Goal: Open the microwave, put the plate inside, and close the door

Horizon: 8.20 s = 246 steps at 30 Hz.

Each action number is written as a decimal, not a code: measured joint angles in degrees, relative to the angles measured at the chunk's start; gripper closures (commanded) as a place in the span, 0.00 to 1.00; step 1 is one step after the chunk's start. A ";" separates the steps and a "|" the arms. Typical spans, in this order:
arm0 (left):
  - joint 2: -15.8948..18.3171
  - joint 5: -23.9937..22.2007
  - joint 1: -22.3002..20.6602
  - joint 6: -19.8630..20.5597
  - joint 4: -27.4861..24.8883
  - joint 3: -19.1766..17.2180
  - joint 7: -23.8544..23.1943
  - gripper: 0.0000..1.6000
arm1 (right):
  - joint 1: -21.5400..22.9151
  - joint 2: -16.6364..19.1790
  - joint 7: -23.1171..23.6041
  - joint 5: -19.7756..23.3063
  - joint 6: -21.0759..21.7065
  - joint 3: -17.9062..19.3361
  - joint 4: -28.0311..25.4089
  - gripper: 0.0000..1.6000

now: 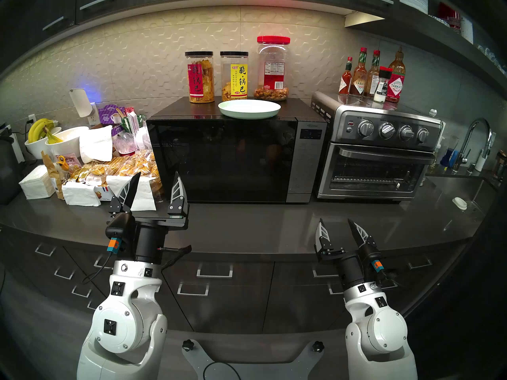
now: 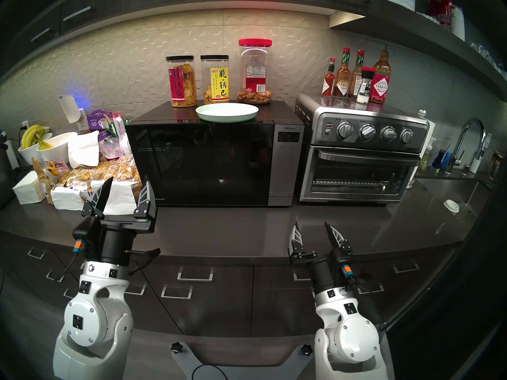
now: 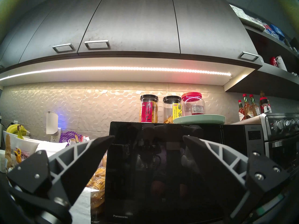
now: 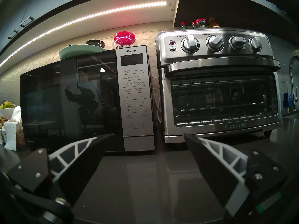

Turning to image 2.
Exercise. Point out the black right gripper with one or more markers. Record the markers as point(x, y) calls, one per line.
point(321, 276)

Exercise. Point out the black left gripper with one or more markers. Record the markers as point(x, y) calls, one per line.
point(117, 244)

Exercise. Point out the light green plate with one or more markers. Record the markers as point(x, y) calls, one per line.
point(227, 112)

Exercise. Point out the black microwave oven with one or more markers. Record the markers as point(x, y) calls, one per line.
point(198, 165)

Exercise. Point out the large white draped napkin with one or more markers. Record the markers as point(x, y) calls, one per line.
point(119, 201)

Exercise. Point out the white box French flag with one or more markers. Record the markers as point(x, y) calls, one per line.
point(92, 198)

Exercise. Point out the wrapped pastries pile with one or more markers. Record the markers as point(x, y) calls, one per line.
point(115, 169)

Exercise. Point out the clear pink plastic bag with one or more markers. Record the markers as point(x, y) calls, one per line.
point(111, 149)

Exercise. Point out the small white draped napkin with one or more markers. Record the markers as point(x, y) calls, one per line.
point(67, 199)

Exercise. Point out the white paper bag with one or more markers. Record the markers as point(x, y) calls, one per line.
point(84, 149)

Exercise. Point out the pink snack packet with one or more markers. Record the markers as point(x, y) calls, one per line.
point(61, 166)

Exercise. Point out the green red tea packets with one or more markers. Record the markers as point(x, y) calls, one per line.
point(117, 124)

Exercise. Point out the stainless steel toaster oven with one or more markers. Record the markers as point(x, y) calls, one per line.
point(356, 173)

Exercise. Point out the large white bowl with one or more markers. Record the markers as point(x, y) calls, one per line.
point(59, 145)

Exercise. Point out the brown snack packet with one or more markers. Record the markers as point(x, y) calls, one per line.
point(41, 177)

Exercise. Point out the purple snack bag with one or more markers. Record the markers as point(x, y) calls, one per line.
point(95, 120)

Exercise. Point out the white napkin stack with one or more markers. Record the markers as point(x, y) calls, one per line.
point(27, 189)

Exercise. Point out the black base knob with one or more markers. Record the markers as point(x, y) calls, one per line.
point(306, 350)
point(176, 348)

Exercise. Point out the bananas in white bowl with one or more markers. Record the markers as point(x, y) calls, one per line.
point(25, 155)

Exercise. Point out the yellow banana bunch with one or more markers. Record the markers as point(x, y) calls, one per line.
point(31, 133)

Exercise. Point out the dark lower drawer cabinet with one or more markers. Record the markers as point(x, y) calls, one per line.
point(222, 308)

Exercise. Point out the black countertop appliance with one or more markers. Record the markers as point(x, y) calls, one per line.
point(6, 177)

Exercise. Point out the snack jar pink label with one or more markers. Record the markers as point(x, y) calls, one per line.
point(181, 86)

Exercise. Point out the clear dish soap bottle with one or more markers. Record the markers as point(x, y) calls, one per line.
point(424, 161)

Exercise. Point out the small white sink cup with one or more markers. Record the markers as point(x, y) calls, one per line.
point(451, 206)

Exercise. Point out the stainless steel sink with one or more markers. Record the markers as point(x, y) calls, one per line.
point(447, 189)

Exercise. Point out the snack jar yellow label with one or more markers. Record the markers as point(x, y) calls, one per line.
point(215, 86)

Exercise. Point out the small red hot sauce bottle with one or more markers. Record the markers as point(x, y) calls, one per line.
point(328, 86)

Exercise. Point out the white paper towel roll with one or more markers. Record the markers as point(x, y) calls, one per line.
point(431, 130)

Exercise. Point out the brown sauce bottle Tabasco label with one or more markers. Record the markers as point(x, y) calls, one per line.
point(342, 84)

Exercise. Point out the silver towel holder knob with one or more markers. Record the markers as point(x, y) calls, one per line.
point(422, 113)

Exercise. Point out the large orange Tabasco bottle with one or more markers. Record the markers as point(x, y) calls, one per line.
point(380, 86)

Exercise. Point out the clear jar red lid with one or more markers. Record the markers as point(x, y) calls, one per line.
point(254, 78)

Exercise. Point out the brown bottle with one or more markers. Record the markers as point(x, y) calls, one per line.
point(495, 165)

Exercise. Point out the chrome kitchen faucet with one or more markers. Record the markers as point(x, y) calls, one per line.
point(473, 121)

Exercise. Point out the red cup stack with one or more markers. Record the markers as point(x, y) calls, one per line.
point(444, 15)

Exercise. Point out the white cup stack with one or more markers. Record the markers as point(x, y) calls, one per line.
point(458, 23)

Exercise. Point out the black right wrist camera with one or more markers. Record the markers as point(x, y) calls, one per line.
point(341, 258)

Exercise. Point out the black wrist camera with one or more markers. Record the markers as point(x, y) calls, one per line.
point(89, 232)
point(341, 258)

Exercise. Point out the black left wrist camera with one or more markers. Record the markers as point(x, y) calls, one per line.
point(89, 232)

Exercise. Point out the white plug-in wall device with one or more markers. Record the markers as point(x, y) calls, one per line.
point(70, 110)

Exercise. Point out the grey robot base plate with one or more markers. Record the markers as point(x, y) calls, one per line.
point(277, 369)

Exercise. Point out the dark wall shelf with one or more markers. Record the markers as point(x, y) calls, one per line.
point(416, 35)

